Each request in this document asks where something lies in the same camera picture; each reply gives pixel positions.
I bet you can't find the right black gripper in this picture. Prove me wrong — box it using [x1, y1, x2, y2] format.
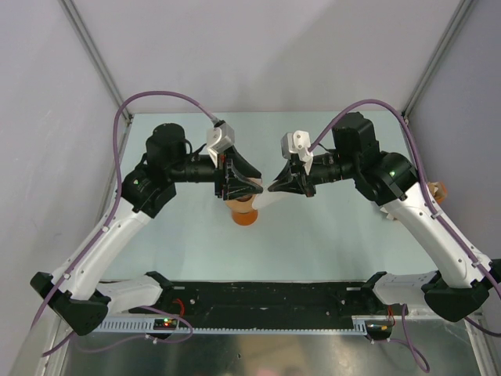
[268, 152, 358, 198]

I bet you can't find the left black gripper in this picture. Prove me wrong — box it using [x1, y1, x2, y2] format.
[168, 146, 263, 201]

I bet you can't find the wooden dripper ring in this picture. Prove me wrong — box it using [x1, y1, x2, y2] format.
[223, 176, 264, 214]

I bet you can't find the white paper coffee filter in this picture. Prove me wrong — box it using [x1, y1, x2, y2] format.
[252, 181, 290, 210]

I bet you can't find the orange glass carafe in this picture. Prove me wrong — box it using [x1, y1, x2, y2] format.
[231, 210, 258, 226]

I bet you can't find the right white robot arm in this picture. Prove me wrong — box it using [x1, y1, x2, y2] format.
[268, 112, 500, 322]

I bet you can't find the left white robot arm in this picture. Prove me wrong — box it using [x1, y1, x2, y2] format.
[31, 121, 263, 336]

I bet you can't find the orange filter holder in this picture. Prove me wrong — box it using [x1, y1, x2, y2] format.
[427, 182, 448, 204]

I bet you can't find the stack of paper filters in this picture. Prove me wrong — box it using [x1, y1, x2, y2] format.
[380, 207, 398, 221]

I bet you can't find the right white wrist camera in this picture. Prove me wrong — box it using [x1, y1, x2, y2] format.
[281, 130, 314, 175]

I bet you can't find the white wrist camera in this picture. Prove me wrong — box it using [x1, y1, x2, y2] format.
[281, 130, 314, 175]
[206, 121, 235, 167]

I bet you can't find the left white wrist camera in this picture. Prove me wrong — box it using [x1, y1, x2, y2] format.
[206, 121, 235, 167]

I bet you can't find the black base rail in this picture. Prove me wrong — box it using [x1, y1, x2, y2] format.
[154, 281, 402, 329]

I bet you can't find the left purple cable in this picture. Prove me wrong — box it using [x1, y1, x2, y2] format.
[30, 91, 228, 357]

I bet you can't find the purple cable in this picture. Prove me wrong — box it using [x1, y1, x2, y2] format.
[311, 99, 501, 372]
[30, 91, 228, 357]

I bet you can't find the white slotted cable duct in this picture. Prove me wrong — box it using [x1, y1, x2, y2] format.
[93, 316, 391, 335]

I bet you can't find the left aluminium frame post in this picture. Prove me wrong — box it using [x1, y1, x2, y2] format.
[58, 0, 124, 108]

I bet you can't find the aluminium frame post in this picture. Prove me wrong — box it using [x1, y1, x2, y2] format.
[58, 0, 124, 108]
[401, 0, 478, 120]

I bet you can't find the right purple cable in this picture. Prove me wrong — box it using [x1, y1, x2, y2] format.
[311, 99, 501, 372]

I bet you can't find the right aluminium frame post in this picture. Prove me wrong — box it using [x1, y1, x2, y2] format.
[401, 0, 478, 120]

